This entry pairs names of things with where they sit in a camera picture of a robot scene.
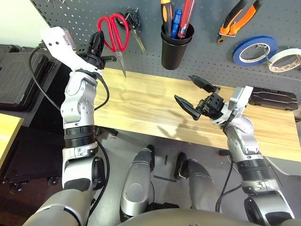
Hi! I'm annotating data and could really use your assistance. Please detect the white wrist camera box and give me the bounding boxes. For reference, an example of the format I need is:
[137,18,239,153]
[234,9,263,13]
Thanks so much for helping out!
[40,27,104,76]
[209,86,254,125]

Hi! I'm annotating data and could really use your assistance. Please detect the long black floor tape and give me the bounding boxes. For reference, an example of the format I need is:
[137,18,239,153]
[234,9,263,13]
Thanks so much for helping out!
[153,175,177,183]

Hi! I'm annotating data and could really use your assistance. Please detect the black rolling cart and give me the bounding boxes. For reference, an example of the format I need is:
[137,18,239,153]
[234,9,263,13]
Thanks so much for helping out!
[0,43,71,192]

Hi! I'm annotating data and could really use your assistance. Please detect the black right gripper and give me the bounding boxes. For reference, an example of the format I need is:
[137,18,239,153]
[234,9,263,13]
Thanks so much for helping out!
[174,74,226,121]

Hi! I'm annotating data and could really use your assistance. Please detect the silver robot right leg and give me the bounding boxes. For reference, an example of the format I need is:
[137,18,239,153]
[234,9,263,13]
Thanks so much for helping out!
[174,153,218,210]

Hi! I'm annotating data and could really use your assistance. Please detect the dark grey pegboard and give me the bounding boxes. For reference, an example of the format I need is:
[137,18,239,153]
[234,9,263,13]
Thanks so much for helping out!
[30,0,301,86]

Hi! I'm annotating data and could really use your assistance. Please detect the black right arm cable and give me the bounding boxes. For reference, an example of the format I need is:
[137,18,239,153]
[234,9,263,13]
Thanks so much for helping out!
[215,160,243,212]

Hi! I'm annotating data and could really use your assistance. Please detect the red handled screwdriver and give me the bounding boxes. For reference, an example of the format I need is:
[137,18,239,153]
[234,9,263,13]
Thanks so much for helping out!
[177,0,196,39]

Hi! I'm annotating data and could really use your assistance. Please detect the blue tape roll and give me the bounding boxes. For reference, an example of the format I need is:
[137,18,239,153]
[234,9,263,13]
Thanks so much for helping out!
[232,35,278,67]

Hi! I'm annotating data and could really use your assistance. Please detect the white tape roll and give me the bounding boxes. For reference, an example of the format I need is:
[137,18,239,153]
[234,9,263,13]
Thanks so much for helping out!
[268,48,301,73]

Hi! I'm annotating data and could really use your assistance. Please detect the silver robot left leg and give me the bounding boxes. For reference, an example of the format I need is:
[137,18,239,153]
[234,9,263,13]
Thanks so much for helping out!
[119,145,156,222]

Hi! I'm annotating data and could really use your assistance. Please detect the small black tool case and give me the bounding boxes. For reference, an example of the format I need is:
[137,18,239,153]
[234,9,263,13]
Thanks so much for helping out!
[248,87,299,112]

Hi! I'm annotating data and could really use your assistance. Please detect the orange black pliers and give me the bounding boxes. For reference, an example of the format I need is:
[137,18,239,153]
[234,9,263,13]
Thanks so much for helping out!
[216,0,264,45]

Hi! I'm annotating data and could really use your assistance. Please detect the orange black handled screwdriver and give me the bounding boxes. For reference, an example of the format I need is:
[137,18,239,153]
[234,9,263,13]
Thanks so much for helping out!
[160,0,174,38]

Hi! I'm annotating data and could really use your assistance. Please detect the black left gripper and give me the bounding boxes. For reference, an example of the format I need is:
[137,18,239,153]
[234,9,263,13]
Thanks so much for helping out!
[79,30,117,70]

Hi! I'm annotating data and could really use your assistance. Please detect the red handled scissors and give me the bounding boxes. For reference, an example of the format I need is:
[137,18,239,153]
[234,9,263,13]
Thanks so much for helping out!
[97,13,131,79]

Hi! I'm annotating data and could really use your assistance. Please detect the large black equipment case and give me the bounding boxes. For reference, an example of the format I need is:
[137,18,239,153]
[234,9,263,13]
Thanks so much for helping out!
[0,52,48,111]

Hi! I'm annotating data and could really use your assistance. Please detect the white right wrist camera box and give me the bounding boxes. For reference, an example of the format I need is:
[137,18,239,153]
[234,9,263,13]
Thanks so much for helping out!
[209,86,254,125]

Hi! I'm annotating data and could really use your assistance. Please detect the blue pen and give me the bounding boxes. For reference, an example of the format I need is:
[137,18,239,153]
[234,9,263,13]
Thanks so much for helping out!
[171,8,183,40]

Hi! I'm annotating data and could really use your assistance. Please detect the black plastic cup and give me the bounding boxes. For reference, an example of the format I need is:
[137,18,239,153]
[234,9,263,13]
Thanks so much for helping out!
[160,22,195,46]
[161,35,193,71]

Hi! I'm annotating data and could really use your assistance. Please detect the grey robot torso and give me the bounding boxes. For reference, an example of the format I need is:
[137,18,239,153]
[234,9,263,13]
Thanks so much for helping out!
[119,208,250,226]

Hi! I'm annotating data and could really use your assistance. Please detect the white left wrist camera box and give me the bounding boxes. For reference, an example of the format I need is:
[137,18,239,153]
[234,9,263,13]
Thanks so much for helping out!
[40,27,104,76]

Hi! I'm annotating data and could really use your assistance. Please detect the silver wire peg hook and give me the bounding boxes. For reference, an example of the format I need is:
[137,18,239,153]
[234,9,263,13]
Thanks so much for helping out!
[256,43,270,62]

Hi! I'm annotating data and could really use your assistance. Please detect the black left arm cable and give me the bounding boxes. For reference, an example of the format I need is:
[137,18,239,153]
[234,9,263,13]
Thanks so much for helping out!
[29,44,110,113]

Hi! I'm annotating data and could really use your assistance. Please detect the silver robot leg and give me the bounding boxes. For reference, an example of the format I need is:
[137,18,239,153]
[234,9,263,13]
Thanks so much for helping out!
[119,145,156,222]
[174,153,218,210]

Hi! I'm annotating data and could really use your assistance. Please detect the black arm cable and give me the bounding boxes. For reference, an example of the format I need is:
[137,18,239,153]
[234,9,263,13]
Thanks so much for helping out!
[29,44,110,113]
[215,160,243,212]

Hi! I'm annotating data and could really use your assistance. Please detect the yellow board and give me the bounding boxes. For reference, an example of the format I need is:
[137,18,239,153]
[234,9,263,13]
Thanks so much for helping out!
[0,113,25,168]

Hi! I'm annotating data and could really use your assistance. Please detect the black handled scissors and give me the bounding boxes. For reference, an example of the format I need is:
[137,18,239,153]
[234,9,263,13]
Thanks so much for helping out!
[117,8,146,53]

